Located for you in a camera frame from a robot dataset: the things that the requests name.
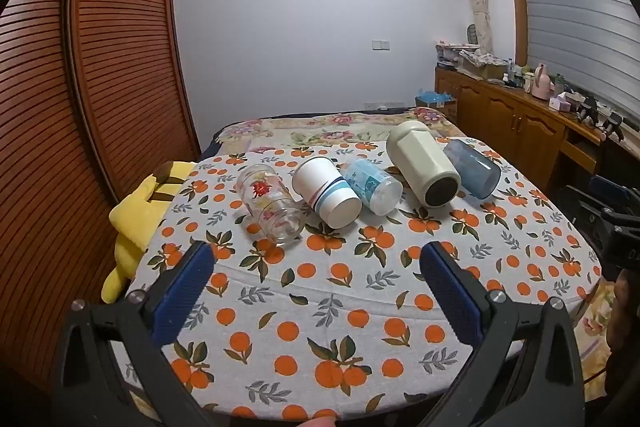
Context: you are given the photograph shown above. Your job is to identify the cardboard box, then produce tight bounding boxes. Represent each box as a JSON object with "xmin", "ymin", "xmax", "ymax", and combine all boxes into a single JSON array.
[{"xmin": 460, "ymin": 52, "xmax": 506, "ymax": 80}]

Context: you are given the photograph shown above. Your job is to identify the black device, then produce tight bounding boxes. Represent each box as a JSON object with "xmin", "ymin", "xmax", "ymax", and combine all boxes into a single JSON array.
[{"xmin": 577, "ymin": 96, "xmax": 626, "ymax": 142}]

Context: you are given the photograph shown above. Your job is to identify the stack of papers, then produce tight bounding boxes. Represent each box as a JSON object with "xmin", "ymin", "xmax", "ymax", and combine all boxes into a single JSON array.
[{"xmin": 434, "ymin": 41, "xmax": 463, "ymax": 70}]

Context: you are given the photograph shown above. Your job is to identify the grey window blind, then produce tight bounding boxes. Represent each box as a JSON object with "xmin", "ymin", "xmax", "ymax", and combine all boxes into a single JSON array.
[{"xmin": 510, "ymin": 0, "xmax": 640, "ymax": 118}]

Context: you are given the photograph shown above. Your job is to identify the yellow plush toy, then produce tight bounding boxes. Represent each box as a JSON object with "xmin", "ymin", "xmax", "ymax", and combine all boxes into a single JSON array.
[{"xmin": 101, "ymin": 161, "xmax": 198, "ymax": 304}]

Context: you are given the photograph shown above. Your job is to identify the blue plastic items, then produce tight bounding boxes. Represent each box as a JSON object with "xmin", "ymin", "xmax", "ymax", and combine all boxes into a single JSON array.
[{"xmin": 415, "ymin": 91, "xmax": 453, "ymax": 106}]

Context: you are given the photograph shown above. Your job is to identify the blue translucent cup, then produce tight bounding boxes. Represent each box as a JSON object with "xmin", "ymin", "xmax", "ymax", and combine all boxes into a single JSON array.
[{"xmin": 443, "ymin": 139, "xmax": 502, "ymax": 200}]

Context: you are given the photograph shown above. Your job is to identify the clear glass cup red print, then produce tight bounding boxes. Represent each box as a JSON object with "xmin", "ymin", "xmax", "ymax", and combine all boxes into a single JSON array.
[{"xmin": 236, "ymin": 164, "xmax": 306, "ymax": 248}]

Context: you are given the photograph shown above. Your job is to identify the wooden louvered wardrobe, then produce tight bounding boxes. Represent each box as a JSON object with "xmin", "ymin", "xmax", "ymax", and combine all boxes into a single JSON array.
[{"xmin": 0, "ymin": 0, "xmax": 202, "ymax": 400}]

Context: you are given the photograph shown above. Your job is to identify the cream tumbler cup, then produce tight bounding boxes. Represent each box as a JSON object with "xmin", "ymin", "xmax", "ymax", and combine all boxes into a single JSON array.
[{"xmin": 385, "ymin": 121, "xmax": 462, "ymax": 208}]

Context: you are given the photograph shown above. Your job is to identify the person's right hand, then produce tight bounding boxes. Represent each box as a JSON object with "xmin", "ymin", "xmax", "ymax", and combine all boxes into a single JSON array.
[{"xmin": 606, "ymin": 268, "xmax": 640, "ymax": 360}]

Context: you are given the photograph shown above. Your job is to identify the pink kettle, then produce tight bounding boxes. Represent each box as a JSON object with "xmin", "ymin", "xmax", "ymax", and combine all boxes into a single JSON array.
[{"xmin": 531, "ymin": 63, "xmax": 552, "ymax": 99}]

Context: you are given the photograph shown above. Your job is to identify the wooden sideboard cabinet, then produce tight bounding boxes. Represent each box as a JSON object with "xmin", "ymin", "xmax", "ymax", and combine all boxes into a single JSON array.
[{"xmin": 434, "ymin": 66, "xmax": 608, "ymax": 202}]

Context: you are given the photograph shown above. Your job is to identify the white striped paper cup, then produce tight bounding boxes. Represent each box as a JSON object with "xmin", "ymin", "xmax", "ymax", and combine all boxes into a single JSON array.
[{"xmin": 291, "ymin": 155, "xmax": 363, "ymax": 229}]

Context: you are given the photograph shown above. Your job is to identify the orange fruit print tablecloth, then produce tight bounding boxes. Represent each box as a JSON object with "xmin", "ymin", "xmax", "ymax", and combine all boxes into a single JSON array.
[{"xmin": 122, "ymin": 134, "xmax": 603, "ymax": 427}]

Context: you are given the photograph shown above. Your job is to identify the floral blanket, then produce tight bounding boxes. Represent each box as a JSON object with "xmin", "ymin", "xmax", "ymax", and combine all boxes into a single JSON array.
[{"xmin": 215, "ymin": 107, "xmax": 458, "ymax": 155}]

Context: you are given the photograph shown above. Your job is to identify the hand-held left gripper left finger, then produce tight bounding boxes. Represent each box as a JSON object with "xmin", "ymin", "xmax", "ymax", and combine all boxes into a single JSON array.
[{"xmin": 50, "ymin": 241, "xmax": 236, "ymax": 427}]

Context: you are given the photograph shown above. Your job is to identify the blue printed plastic cup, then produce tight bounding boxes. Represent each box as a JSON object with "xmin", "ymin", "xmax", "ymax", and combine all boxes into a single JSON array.
[{"xmin": 342, "ymin": 157, "xmax": 404, "ymax": 216}]

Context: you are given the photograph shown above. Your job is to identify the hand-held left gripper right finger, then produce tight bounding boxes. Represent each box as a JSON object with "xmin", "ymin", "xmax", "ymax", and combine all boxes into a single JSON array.
[{"xmin": 419, "ymin": 241, "xmax": 587, "ymax": 427}]

